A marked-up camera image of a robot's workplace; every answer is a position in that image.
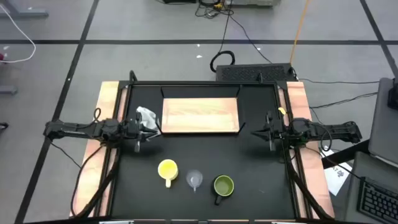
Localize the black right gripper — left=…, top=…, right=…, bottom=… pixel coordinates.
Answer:
left=251, top=111, right=285, bottom=152

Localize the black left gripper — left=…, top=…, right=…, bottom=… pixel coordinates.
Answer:
left=123, top=111, right=160, bottom=154

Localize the pale yellow plastic mug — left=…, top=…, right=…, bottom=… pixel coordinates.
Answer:
left=157, top=158, right=180, bottom=189

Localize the white crumpled cloth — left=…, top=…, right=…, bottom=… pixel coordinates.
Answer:
left=136, top=106, right=162, bottom=136

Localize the black diagonal bar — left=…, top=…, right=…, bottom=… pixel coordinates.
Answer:
left=322, top=139, right=371, bottom=170

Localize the white paper sheet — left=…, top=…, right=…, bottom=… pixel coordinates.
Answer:
left=320, top=148, right=354, bottom=197

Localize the grey desk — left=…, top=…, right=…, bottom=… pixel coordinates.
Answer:
left=343, top=151, right=398, bottom=224

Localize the grey desk panel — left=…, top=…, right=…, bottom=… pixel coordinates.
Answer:
left=368, top=77, right=398, bottom=169

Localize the grey device housing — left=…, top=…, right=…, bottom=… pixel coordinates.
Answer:
left=231, top=0, right=280, bottom=7

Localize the black keyboard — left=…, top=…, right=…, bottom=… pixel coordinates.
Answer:
left=356, top=177, right=398, bottom=224

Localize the small black box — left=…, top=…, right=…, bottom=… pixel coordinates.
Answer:
left=387, top=86, right=398, bottom=110

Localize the grey furniture foot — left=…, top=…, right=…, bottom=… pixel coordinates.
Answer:
left=0, top=85, right=18, bottom=95

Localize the grey furniture leg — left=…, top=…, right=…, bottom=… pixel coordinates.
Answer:
left=0, top=0, right=50, bottom=19

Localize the black sleeved arm cable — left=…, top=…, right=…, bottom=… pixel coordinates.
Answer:
left=284, top=149, right=332, bottom=220
left=70, top=144, right=121, bottom=218

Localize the black aluminium table frame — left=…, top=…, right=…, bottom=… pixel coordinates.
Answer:
left=105, top=70, right=312, bottom=220

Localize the black coiled cable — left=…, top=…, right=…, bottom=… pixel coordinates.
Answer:
left=210, top=0, right=236, bottom=74

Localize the orange hanging cable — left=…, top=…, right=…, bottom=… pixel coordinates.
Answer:
left=289, top=0, right=312, bottom=66

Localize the tangled black cable bundle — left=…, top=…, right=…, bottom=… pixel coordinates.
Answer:
left=194, top=0, right=234, bottom=19

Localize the white floor cable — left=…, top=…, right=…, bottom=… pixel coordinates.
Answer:
left=0, top=4, right=37, bottom=64

